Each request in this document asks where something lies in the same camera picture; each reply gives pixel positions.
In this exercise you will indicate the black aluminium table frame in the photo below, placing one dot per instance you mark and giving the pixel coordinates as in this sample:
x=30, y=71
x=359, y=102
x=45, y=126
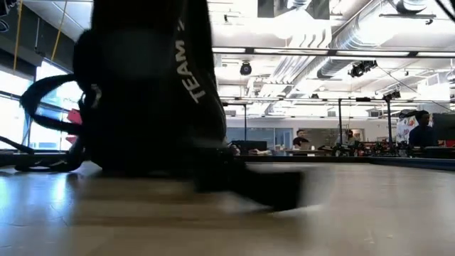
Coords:
x=355, y=160

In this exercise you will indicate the red storage bin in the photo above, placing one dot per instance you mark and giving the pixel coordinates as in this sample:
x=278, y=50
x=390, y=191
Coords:
x=74, y=116
x=71, y=139

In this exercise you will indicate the silver ventilation duct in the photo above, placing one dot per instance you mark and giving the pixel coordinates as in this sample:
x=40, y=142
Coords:
x=355, y=32

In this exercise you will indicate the black monitor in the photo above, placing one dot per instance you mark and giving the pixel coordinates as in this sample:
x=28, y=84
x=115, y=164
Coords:
x=444, y=126

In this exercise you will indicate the black ceiling dome camera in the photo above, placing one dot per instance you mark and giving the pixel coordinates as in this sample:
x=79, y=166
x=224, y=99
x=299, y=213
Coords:
x=245, y=68

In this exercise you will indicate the black backpack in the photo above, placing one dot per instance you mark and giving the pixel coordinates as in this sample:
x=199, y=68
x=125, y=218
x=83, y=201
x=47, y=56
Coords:
x=142, y=106

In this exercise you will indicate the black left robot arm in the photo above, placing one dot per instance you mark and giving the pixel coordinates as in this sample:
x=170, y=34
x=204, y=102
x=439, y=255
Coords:
x=5, y=7

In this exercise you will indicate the black stand pole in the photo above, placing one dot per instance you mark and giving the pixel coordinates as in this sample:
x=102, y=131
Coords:
x=340, y=121

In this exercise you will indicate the black tripod stand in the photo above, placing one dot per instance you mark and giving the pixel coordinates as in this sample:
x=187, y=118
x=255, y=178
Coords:
x=389, y=117

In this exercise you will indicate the white cloth item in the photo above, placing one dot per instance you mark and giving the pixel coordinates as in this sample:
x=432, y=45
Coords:
x=403, y=129

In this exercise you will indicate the black stand frame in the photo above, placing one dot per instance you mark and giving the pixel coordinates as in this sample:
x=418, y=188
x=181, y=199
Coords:
x=245, y=121

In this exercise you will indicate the black hanging cap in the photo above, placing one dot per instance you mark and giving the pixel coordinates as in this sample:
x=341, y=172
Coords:
x=407, y=113

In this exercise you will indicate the person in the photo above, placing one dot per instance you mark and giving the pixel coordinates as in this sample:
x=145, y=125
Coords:
x=422, y=137
x=300, y=140
x=350, y=138

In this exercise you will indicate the long ceiling light fixture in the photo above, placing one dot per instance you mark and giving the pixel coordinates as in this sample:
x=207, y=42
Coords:
x=320, y=52

